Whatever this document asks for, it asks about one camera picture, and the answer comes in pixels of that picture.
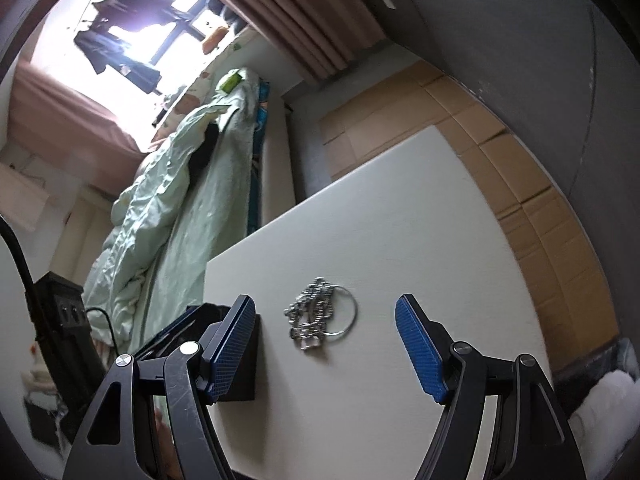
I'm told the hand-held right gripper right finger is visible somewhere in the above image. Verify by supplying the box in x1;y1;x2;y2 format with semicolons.
394;294;587;480

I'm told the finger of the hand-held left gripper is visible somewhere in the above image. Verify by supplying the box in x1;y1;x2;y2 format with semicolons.
132;304;233;361

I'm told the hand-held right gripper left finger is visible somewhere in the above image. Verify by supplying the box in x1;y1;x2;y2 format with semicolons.
62;295;258;480

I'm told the black gift box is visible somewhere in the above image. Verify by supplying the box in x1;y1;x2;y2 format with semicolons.
132;304;262;402

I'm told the thin silver bangle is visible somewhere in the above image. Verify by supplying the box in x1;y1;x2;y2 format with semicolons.
320;284;359;345

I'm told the silver chain necklace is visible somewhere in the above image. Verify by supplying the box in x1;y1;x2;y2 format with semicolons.
283;277;337;356

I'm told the light green duvet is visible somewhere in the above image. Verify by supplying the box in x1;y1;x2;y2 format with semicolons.
82;92;243;338

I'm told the white table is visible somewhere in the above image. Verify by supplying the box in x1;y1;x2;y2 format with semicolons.
320;60;622;377

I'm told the black garment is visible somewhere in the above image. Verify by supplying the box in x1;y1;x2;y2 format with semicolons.
187;122;221;182

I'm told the blue printed mattress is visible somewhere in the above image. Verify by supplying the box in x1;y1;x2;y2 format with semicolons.
248;81;271;234

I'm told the pink curtain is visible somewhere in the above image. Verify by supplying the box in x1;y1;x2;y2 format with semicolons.
192;0;389;84
10;57;144;196

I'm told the printed window seat cushion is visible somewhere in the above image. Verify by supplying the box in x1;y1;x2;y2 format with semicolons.
150;25;252;147

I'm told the long dark hanging garment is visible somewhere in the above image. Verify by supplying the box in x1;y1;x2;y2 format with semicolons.
75;17;164;95

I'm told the orange plush toy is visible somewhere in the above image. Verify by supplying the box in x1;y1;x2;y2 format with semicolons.
202;27;229;54

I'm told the grey wardrobe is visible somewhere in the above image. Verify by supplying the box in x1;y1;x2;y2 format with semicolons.
345;0;640;311

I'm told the dark blue cloth bundle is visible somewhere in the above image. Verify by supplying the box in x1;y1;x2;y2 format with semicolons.
207;0;236;27

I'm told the thin black cable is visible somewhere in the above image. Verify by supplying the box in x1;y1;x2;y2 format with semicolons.
85;307;121;357

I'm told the thick black cable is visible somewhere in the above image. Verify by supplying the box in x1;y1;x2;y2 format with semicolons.
0;216;40;333

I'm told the bed with beige frame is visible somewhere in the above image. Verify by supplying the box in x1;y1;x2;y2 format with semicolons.
65;67;301;361

